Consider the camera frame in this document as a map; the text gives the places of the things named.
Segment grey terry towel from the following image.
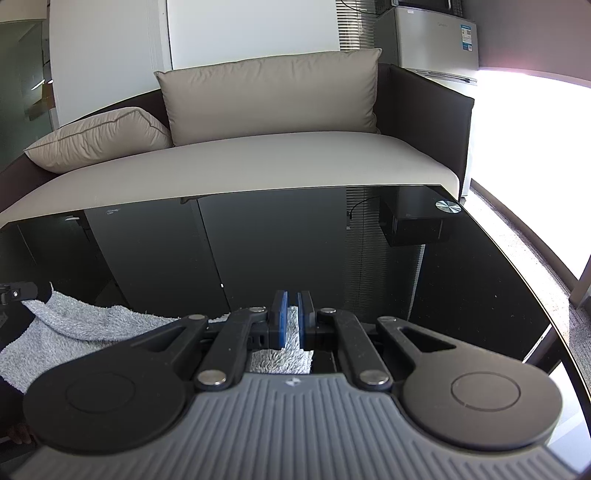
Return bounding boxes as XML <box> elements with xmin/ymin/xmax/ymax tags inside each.
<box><xmin>0</xmin><ymin>290</ymin><xmax>315</xmax><ymax>394</ymax></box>

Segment silver fridge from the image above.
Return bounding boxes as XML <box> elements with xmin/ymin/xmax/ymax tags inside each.
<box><xmin>374</xmin><ymin>6</ymin><xmax>481</xmax><ymax>86</ymax></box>

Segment person's left hand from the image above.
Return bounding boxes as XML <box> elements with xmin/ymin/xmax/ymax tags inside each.
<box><xmin>6</xmin><ymin>422</ymin><xmax>36</xmax><ymax>446</ymax></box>

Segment dark brown sofa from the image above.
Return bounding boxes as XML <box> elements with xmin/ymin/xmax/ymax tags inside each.
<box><xmin>0</xmin><ymin>62</ymin><xmax>476</xmax><ymax>230</ymax></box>

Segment small beige cushion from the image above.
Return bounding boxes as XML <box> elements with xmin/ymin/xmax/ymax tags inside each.
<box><xmin>23</xmin><ymin>107</ymin><xmax>173</xmax><ymax>175</ymax></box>

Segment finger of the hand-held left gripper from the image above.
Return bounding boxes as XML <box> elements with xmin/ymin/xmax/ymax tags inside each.
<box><xmin>0</xmin><ymin>281</ymin><xmax>39</xmax><ymax>305</ymax></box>

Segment large beige cushion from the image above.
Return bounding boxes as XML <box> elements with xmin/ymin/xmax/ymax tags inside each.
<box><xmin>154</xmin><ymin>47</ymin><xmax>383</xmax><ymax>147</ymax></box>

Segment black microwave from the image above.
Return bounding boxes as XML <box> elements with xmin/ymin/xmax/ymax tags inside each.
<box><xmin>392</xmin><ymin>0</ymin><xmax>465</xmax><ymax>12</ymax></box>

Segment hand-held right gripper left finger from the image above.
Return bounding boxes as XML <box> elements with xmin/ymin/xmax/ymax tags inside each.
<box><xmin>131</xmin><ymin>290</ymin><xmax>290</xmax><ymax>392</ymax></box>

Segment window blinds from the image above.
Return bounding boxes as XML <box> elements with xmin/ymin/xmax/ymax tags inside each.
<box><xmin>336</xmin><ymin>0</ymin><xmax>378</xmax><ymax>52</ymax></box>

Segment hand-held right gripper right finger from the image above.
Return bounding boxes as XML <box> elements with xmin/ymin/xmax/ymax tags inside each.
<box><xmin>298</xmin><ymin>290</ymin><xmax>461</xmax><ymax>392</ymax></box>

